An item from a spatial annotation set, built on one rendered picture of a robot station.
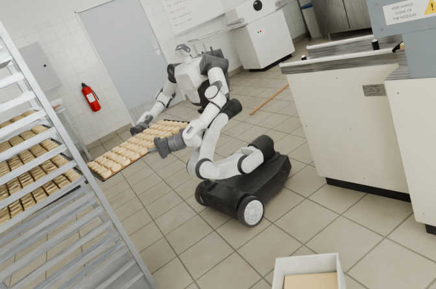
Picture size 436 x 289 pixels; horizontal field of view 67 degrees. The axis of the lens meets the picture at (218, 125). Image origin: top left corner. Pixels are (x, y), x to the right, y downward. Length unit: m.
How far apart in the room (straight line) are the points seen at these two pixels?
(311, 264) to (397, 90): 0.90
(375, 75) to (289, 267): 1.03
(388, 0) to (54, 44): 5.10
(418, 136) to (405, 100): 0.17
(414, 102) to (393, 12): 0.37
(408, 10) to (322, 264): 1.16
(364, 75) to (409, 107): 0.34
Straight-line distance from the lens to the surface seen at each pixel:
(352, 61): 1.82
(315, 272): 1.83
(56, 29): 5.89
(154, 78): 6.10
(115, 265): 2.40
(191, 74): 2.06
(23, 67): 1.64
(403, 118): 1.60
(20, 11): 5.93
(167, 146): 1.78
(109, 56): 5.95
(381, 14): 1.46
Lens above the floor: 1.37
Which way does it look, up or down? 19 degrees down
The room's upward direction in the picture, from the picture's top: 23 degrees counter-clockwise
